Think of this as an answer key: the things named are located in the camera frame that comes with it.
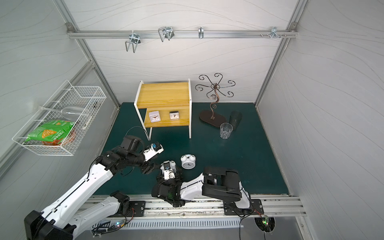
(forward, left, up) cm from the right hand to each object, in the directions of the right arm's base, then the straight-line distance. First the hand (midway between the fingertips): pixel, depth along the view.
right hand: (167, 169), depth 83 cm
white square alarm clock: (+26, +10, +16) cm, 32 cm away
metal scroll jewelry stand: (+43, -23, -3) cm, 48 cm away
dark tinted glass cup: (+33, -41, +7) cm, 53 cm away
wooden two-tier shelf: (+23, +1, +29) cm, 37 cm away
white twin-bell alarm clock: (-3, -3, +14) cm, 14 cm away
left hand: (0, +3, +11) cm, 12 cm away
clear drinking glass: (+30, -35, -1) cm, 47 cm away
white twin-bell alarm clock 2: (+4, -12, +4) cm, 13 cm away
